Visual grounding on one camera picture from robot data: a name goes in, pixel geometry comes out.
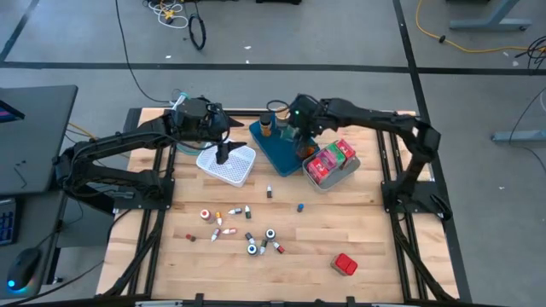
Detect long black floor cable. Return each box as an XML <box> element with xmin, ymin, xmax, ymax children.
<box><xmin>114</xmin><ymin>0</ymin><xmax>171</xmax><ymax>104</ymax></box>

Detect white and yellow cable bundle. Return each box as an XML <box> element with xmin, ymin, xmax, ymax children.
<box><xmin>144</xmin><ymin>0</ymin><xmax>191</xmax><ymax>30</ymax></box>

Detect green Apple Jacks cereal box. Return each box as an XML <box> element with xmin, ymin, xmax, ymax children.
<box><xmin>328</xmin><ymin>144</ymin><xmax>347</xmax><ymax>165</ymax></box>

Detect white perforated plastic basket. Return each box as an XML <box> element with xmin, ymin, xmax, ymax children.
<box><xmin>195</xmin><ymin>138</ymin><xmax>258</xmax><ymax>188</ymax></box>

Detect blue plastic bin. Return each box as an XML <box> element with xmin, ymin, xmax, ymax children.
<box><xmin>248</xmin><ymin>118</ymin><xmax>320</xmax><ymax>178</ymax></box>

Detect black cable bundle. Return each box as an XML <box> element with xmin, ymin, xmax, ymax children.
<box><xmin>514</xmin><ymin>36</ymin><xmax>546</xmax><ymax>72</ymax></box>

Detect red smoked paprika tin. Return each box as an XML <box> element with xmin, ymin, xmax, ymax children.
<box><xmin>329</xmin><ymin>252</ymin><xmax>359</xmax><ymax>277</ymax></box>

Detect black keyboard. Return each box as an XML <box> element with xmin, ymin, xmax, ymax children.
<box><xmin>0</xmin><ymin>198</ymin><xmax>20</xmax><ymax>246</ymax></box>

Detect thin yellow cable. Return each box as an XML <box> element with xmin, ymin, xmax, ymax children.
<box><xmin>67</xmin><ymin>122</ymin><xmax>129</xmax><ymax>159</ymax></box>

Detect black aluminium table frame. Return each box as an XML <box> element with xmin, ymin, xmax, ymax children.
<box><xmin>100</xmin><ymin>106</ymin><xmax>473</xmax><ymax>307</ymax></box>

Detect black mouse with coloured light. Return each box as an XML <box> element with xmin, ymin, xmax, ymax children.
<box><xmin>6</xmin><ymin>247</ymin><xmax>43</xmax><ymax>293</ymax></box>

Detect dark grey desk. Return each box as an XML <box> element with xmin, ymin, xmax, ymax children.
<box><xmin>0</xmin><ymin>84</ymin><xmax>79</xmax><ymax>197</ymax></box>

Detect grey desk foot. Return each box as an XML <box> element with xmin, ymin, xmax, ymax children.
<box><xmin>490</xmin><ymin>130</ymin><xmax>546</xmax><ymax>143</ymax></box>
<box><xmin>447</xmin><ymin>0</ymin><xmax>534</xmax><ymax>32</ymax></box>

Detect black coiled cable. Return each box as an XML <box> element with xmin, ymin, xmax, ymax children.
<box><xmin>187</xmin><ymin>12</ymin><xmax>208</xmax><ymax>51</ymax></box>

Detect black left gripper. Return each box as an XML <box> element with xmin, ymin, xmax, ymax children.
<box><xmin>207</xmin><ymin>104</ymin><xmax>248</xmax><ymax>165</ymax></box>

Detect white plastic bin with handles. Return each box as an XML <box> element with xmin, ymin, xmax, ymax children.
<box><xmin>301</xmin><ymin>139</ymin><xmax>362</xmax><ymax>192</ymax></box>

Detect yellow extension cable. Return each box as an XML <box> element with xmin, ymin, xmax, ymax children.
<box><xmin>415</xmin><ymin>0</ymin><xmax>530</xmax><ymax>55</ymax></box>

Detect black lid orange spice jar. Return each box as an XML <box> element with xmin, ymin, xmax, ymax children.
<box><xmin>259</xmin><ymin>113</ymin><xmax>273</xmax><ymax>138</ymax></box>

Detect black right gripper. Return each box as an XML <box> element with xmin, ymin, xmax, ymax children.
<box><xmin>288</xmin><ymin>94</ymin><xmax>328</xmax><ymax>159</ymax></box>

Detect red Froot Loops cereal box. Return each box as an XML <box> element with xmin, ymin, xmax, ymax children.
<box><xmin>305</xmin><ymin>158</ymin><xmax>330</xmax><ymax>184</ymax></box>

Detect lit computer screen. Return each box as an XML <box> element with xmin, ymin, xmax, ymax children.
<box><xmin>0</xmin><ymin>100</ymin><xmax>26</xmax><ymax>125</ymax></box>

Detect red mini cereal box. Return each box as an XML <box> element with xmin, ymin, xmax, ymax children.
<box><xmin>335</xmin><ymin>138</ymin><xmax>357</xmax><ymax>159</ymax></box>

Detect black hex keys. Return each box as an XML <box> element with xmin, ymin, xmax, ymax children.
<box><xmin>12</xmin><ymin>159</ymin><xmax>29</xmax><ymax>188</ymax></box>

